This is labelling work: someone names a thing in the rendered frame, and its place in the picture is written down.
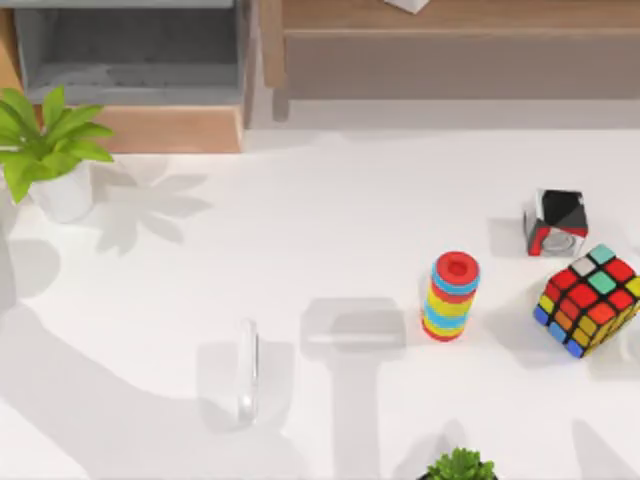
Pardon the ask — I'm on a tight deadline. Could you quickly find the stack of coloured rings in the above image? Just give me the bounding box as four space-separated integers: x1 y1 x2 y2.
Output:
421 250 481 342

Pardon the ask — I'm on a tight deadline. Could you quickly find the wooden shelf unit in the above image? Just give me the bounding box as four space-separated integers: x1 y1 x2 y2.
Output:
258 0 640 123

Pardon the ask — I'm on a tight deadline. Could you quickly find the black red white cube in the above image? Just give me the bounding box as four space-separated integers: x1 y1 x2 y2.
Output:
522 188 590 258

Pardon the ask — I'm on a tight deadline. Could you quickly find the white object on shelf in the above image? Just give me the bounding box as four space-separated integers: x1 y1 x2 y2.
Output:
383 0 431 15

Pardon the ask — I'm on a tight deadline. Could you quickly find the pulled-out wooden drawer grey inside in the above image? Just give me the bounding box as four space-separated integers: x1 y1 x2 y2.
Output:
0 0 257 155

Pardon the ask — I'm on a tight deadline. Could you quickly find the small green plant dark pot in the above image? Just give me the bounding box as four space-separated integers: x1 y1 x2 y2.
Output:
415 446 498 480

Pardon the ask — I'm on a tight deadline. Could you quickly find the multicoloured puzzle cube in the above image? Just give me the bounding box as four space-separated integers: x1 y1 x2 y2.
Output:
532 243 640 360

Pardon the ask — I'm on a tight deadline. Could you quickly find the green plant in white pot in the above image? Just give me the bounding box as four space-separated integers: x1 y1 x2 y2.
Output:
0 84 116 224

